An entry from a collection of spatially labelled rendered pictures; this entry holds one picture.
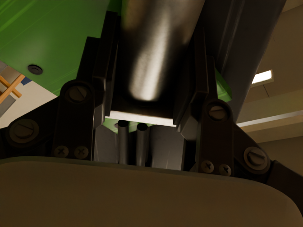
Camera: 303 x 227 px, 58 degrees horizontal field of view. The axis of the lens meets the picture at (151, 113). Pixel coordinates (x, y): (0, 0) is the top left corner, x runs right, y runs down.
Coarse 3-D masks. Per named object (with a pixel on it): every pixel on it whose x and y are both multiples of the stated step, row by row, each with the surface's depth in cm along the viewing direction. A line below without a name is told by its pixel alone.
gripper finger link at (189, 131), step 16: (192, 48) 12; (192, 64) 11; (208, 64) 12; (176, 80) 14; (192, 80) 11; (208, 80) 12; (176, 96) 13; (192, 96) 11; (208, 96) 11; (176, 112) 12; (192, 112) 11; (176, 128) 13; (192, 128) 11; (240, 128) 11; (192, 144) 12; (240, 144) 10; (256, 144) 10; (240, 160) 10; (256, 160) 10; (256, 176) 10
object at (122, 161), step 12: (120, 120) 24; (120, 132) 24; (132, 132) 26; (144, 132) 23; (120, 144) 25; (132, 144) 28; (144, 144) 24; (120, 156) 26; (132, 156) 29; (144, 156) 26
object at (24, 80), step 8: (0, 64) 525; (0, 72) 520; (0, 80) 514; (16, 80) 534; (24, 80) 582; (8, 88) 517; (0, 96) 502; (8, 96) 519; (0, 104) 506; (8, 104) 517; (0, 112) 503
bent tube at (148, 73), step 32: (128, 0) 9; (160, 0) 9; (192, 0) 9; (128, 32) 10; (160, 32) 10; (192, 32) 11; (128, 64) 12; (160, 64) 11; (128, 96) 13; (160, 96) 13
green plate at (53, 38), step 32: (0, 0) 14; (32, 0) 14; (64, 0) 14; (96, 0) 14; (0, 32) 16; (32, 32) 16; (64, 32) 16; (96, 32) 16; (32, 64) 19; (64, 64) 18; (224, 96) 20
